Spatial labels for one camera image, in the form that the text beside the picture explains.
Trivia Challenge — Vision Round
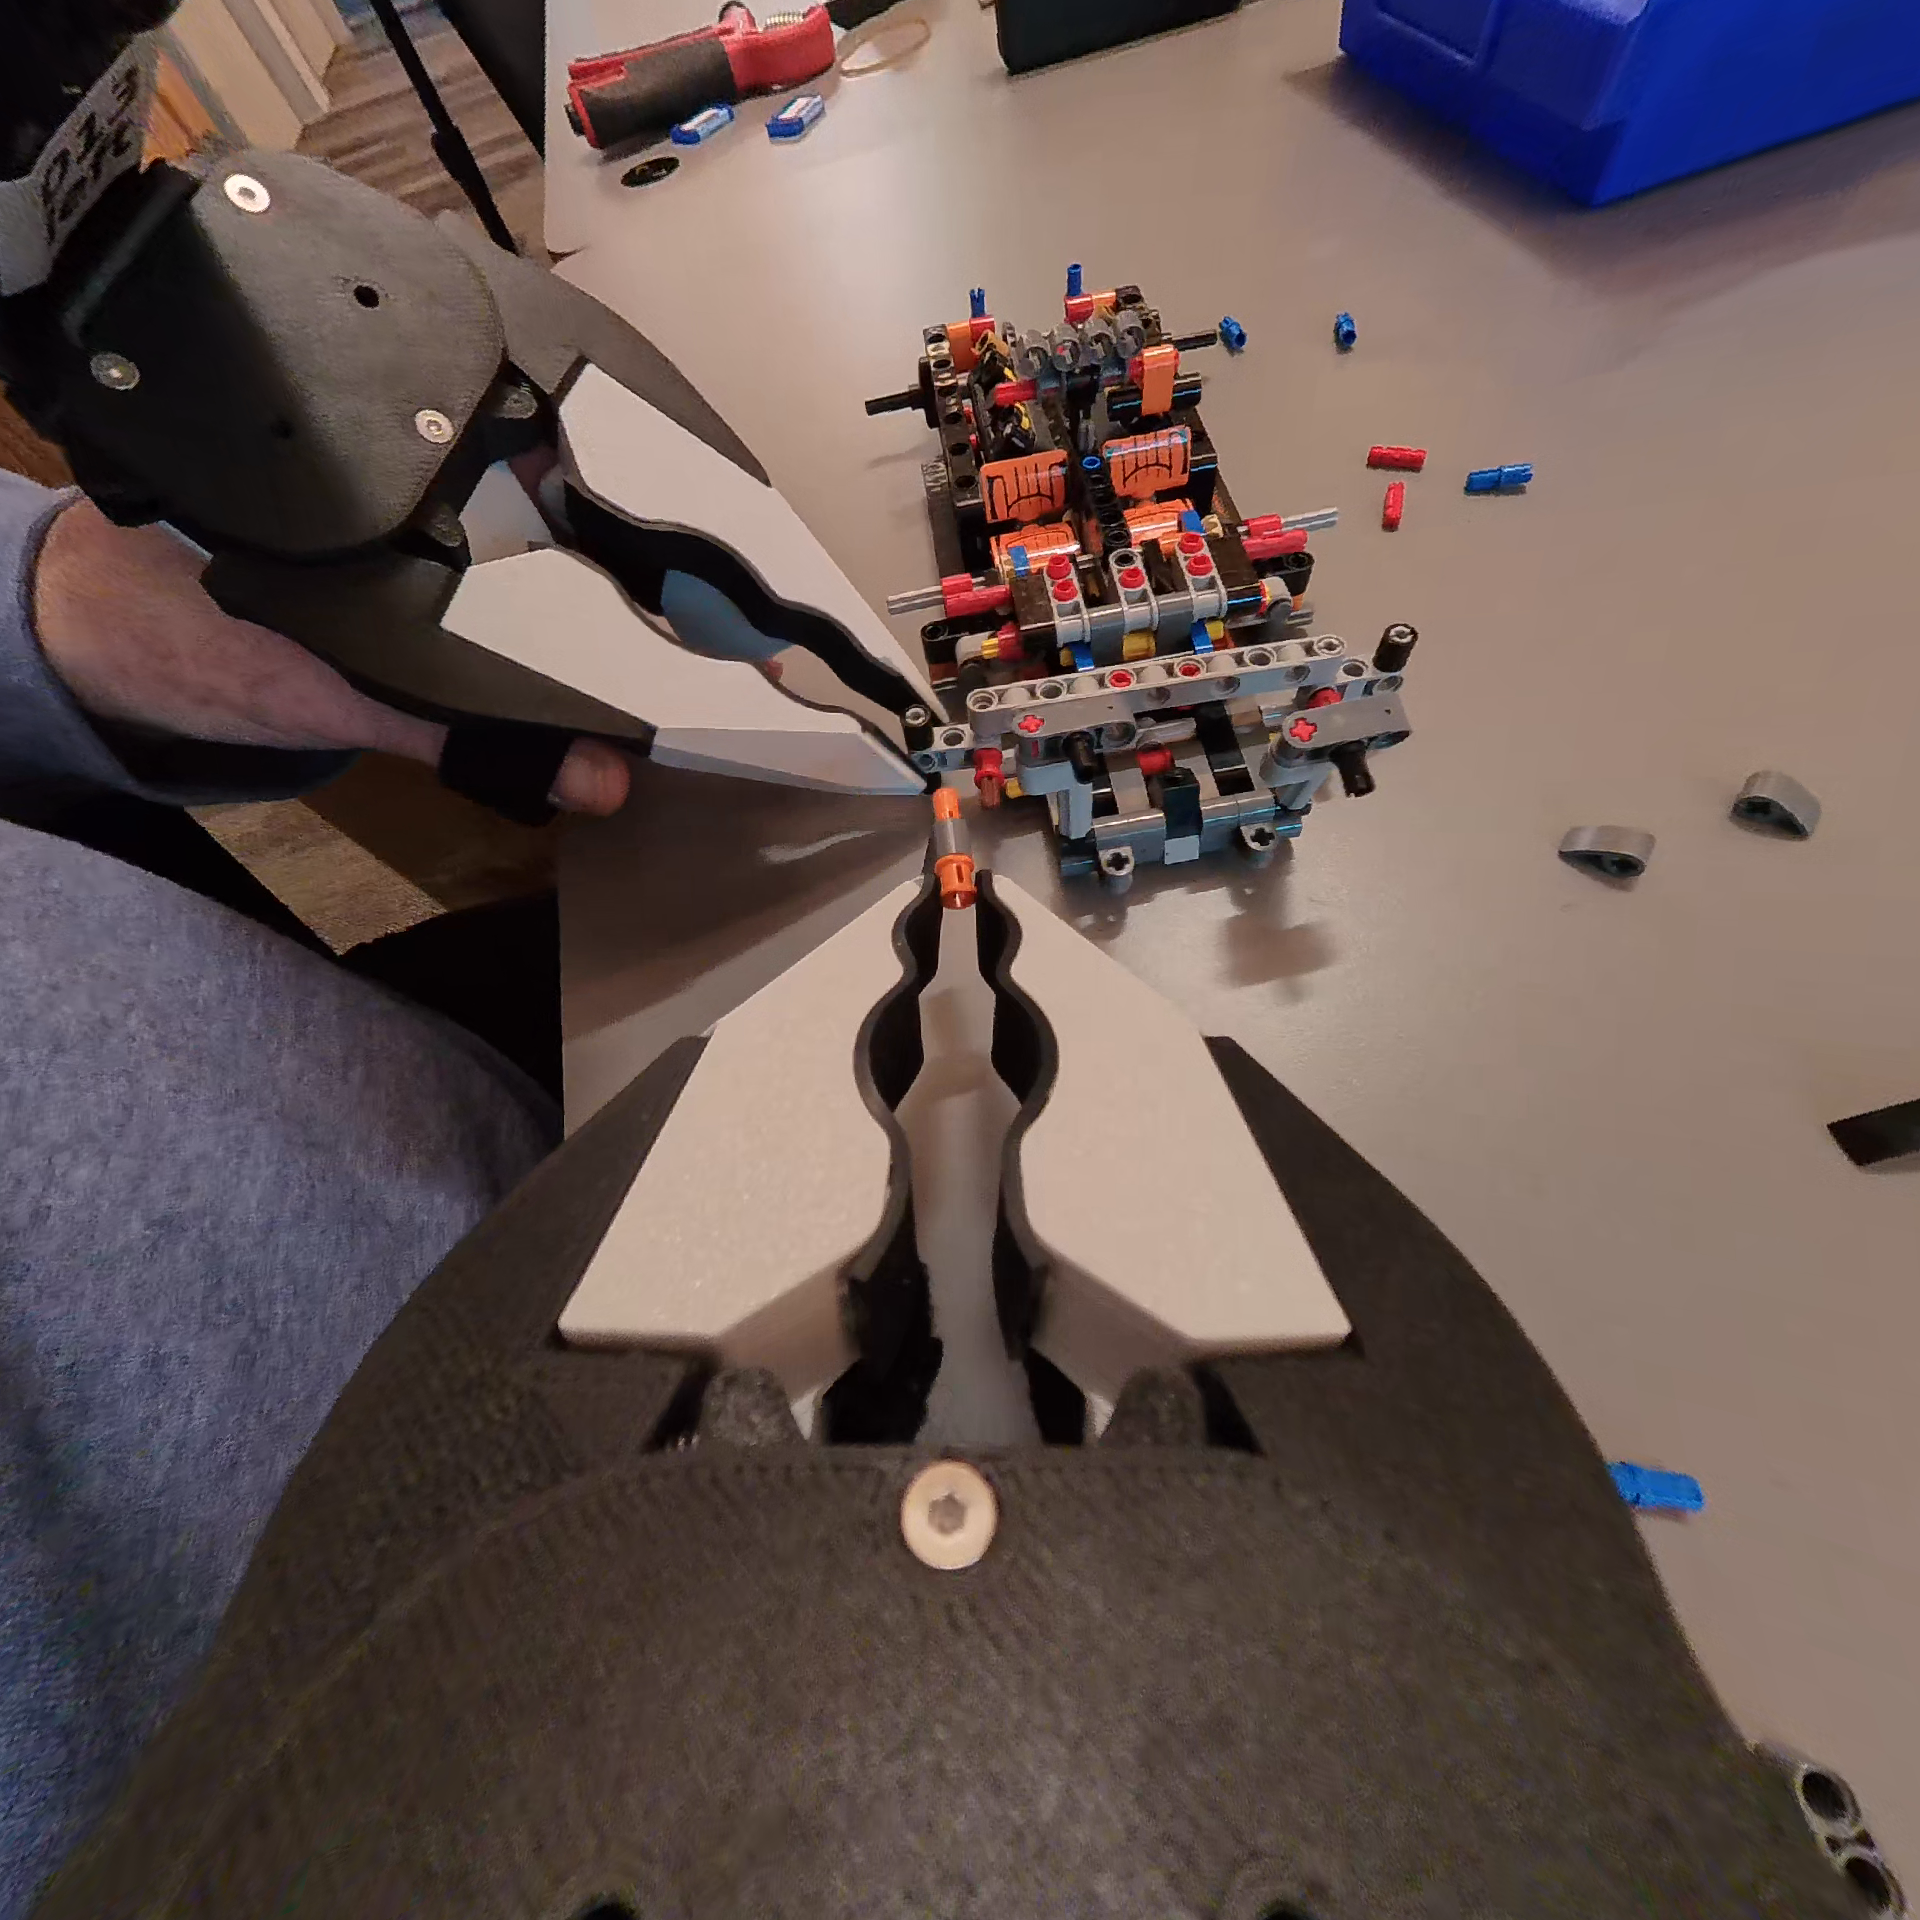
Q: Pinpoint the black box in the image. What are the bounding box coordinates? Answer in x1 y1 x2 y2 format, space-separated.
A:
998 0 1248 79

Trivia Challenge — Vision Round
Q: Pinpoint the black tripod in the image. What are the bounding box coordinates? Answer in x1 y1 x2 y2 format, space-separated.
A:
363 0 522 255

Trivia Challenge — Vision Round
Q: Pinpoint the blue plastic bin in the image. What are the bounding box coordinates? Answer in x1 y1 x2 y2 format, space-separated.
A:
1337 0 1920 209

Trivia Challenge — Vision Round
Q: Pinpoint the red black hand tool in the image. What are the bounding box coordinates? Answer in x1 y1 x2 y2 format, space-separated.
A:
564 0 838 153

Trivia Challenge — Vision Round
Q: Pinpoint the dark grey two-hole connector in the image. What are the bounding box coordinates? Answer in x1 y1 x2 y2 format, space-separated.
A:
1770 1747 1912 1920

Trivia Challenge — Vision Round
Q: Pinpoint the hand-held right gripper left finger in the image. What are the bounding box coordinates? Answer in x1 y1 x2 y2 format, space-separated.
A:
559 874 942 1403

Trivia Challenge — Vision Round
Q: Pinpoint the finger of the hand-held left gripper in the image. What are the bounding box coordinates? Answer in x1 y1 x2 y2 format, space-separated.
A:
440 545 934 797
555 359 954 741

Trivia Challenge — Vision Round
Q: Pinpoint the person's blue sweater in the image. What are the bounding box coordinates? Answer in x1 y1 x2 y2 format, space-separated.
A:
0 817 569 1892

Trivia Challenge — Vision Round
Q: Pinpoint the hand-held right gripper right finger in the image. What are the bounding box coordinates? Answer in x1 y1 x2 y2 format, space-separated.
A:
976 874 1356 1403

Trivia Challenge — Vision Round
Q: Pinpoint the partly built lego car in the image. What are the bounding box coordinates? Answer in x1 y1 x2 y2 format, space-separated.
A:
863 264 1420 903

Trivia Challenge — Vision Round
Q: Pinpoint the person's left hand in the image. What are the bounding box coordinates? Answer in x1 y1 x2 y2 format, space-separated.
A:
31 489 635 826

